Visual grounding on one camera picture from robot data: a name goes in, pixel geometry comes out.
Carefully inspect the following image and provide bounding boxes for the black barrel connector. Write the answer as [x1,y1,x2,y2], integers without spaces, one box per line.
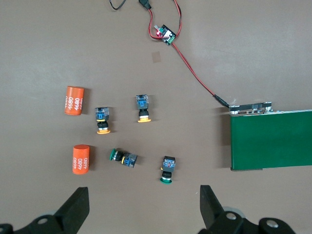
[138,0,154,11]

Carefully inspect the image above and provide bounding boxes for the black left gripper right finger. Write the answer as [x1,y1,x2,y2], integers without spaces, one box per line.
[198,185,297,234]

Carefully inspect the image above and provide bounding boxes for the small speed controller board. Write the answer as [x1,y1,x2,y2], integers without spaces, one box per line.
[154,23,177,47]

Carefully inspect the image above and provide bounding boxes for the red black power wire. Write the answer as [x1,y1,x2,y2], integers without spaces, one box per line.
[147,0,231,108]

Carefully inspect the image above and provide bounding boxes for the orange 4680 cylinder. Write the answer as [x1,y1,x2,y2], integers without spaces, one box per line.
[72,144,91,176]
[63,85,85,117]

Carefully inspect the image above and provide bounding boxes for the yellow push button switch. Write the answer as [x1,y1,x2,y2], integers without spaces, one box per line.
[94,106,111,135]
[135,94,152,123]

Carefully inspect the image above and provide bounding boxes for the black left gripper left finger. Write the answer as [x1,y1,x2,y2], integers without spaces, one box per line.
[0,186,90,234]

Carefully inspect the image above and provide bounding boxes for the thin black looped cable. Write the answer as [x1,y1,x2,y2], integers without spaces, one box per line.
[108,0,127,11]

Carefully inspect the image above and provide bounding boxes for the green conveyor belt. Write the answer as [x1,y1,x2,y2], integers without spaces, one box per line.
[228,100,312,172]

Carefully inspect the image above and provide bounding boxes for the green push button switch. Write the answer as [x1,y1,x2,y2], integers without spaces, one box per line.
[159,156,176,184]
[108,148,138,169]

